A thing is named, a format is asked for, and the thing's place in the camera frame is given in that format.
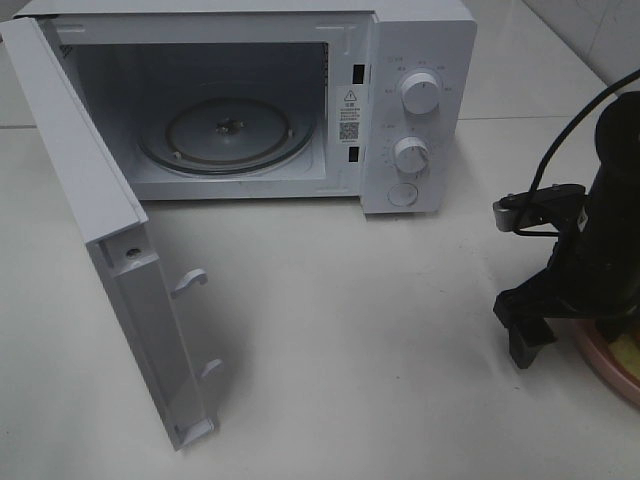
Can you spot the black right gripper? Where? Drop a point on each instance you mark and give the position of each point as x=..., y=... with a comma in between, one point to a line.
x=593, y=274

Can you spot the pink plate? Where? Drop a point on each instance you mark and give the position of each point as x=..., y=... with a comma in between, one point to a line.
x=595, y=350

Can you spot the toast sandwich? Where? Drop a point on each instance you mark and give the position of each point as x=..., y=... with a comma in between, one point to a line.
x=625, y=350

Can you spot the round white door button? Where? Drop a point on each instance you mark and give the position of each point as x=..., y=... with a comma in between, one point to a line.
x=403, y=195

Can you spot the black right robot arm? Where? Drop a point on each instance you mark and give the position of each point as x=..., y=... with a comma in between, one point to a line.
x=617, y=147

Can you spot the lower white timer knob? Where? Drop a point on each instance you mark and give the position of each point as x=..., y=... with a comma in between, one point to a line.
x=410, y=155

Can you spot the upper white power knob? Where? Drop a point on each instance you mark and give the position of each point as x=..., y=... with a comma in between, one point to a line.
x=420, y=91

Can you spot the white microwave oven body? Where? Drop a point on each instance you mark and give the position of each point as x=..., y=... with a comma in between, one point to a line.
x=133, y=60

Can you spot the white warning label sticker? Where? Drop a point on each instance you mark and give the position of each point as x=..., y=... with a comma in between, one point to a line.
x=348, y=113

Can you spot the glass microwave turntable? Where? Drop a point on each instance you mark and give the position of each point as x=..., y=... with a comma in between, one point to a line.
x=223, y=136

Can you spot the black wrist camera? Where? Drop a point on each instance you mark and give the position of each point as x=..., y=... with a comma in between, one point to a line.
x=547, y=212

